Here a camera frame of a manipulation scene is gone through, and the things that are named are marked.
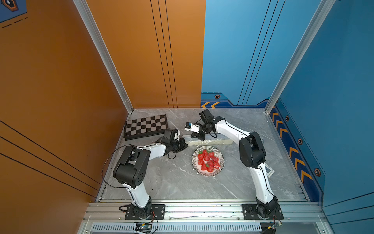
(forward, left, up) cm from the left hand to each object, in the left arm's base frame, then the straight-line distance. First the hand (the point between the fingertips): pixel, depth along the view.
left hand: (189, 143), depth 95 cm
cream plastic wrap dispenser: (+1, -14, +2) cm, 14 cm away
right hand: (+6, -3, +2) cm, 7 cm away
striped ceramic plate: (-16, -5, -2) cm, 17 cm away
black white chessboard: (+14, +32, -1) cm, 35 cm away
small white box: (-17, -48, -2) cm, 51 cm away
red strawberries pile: (-12, -12, -1) cm, 17 cm away
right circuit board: (-43, -42, -3) cm, 60 cm away
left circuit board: (-45, +21, -6) cm, 50 cm away
